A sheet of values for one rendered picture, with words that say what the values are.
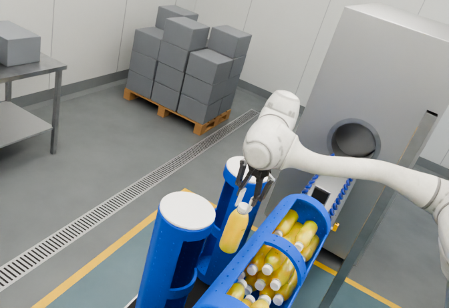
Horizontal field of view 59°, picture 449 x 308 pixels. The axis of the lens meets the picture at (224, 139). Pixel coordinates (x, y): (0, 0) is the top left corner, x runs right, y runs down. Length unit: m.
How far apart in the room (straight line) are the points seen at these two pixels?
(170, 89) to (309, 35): 2.38
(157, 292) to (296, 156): 1.36
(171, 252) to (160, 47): 3.33
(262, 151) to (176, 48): 3.88
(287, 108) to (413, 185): 0.41
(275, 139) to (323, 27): 5.24
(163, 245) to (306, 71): 4.74
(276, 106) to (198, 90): 3.63
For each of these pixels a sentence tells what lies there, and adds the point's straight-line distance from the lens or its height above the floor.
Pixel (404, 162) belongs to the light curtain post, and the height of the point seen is 1.40.
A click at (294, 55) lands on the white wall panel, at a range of 6.34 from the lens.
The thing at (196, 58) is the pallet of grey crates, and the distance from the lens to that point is 4.66.
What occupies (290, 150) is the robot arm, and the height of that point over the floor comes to 1.82.
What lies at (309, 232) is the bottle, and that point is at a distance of 1.95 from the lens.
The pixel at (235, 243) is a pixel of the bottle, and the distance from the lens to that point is 1.46.
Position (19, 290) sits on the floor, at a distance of 2.95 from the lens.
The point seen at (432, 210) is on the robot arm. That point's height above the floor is 1.74.
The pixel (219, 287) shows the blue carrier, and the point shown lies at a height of 1.20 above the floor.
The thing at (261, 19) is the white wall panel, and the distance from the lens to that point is 6.47.
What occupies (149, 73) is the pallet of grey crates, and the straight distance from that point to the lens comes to 5.08.
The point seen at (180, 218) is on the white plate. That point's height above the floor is 1.04.
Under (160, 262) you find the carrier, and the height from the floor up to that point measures 0.78.
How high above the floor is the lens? 2.26
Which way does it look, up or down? 27 degrees down
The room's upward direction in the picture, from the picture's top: 17 degrees clockwise
